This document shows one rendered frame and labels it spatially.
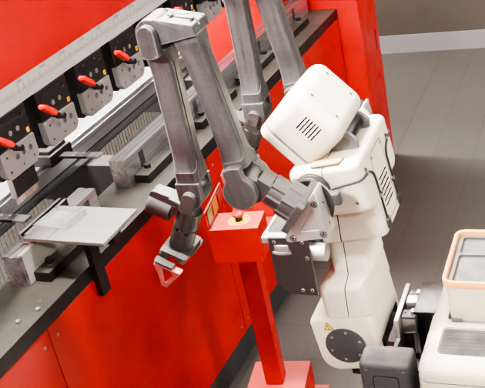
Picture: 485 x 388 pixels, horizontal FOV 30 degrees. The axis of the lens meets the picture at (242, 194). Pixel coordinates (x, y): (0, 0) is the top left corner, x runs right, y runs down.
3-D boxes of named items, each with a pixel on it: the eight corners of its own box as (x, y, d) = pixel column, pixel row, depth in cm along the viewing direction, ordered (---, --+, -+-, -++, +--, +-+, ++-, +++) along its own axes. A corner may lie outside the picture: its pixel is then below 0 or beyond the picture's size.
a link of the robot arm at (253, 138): (260, 132, 239) (267, 123, 244) (236, 122, 240) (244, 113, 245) (253, 154, 243) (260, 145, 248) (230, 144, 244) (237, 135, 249)
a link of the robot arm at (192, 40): (185, 10, 178) (205, -6, 186) (128, 26, 184) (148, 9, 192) (262, 208, 195) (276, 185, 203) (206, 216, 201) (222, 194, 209)
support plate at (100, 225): (104, 246, 239) (103, 243, 238) (24, 241, 250) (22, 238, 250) (138, 212, 253) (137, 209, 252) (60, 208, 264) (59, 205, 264)
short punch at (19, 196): (20, 205, 249) (9, 174, 245) (15, 205, 250) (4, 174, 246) (41, 187, 257) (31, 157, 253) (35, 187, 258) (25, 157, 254)
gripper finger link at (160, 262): (147, 285, 215) (155, 255, 209) (159, 268, 220) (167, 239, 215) (173, 297, 214) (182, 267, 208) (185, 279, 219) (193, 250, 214)
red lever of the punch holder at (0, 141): (1, 135, 230) (25, 145, 239) (-12, 135, 232) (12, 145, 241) (-1, 142, 230) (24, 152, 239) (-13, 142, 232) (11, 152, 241)
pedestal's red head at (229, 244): (265, 261, 281) (253, 210, 273) (215, 263, 285) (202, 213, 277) (276, 228, 298) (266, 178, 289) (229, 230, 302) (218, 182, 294)
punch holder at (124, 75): (123, 91, 287) (109, 41, 279) (100, 91, 290) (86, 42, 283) (146, 73, 298) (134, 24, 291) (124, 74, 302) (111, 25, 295)
